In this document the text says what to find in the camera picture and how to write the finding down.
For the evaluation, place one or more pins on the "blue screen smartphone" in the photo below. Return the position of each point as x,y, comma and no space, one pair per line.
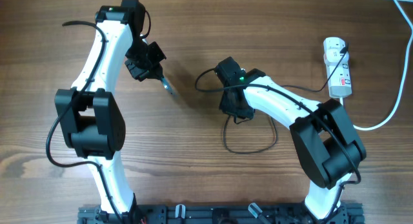
167,86

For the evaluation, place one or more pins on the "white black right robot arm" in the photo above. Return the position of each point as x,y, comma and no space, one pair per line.
328,146

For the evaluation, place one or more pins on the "white power strip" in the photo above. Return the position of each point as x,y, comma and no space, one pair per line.
338,76

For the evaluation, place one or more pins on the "white USB charger plug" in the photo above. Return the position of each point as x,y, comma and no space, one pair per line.
334,56

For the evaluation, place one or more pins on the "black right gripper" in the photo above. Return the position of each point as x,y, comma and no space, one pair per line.
224,108

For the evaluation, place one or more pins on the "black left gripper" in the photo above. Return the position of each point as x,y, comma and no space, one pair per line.
151,71

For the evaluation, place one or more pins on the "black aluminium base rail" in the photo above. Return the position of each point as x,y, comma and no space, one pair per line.
282,213

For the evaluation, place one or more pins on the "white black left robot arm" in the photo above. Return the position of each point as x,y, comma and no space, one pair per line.
89,117

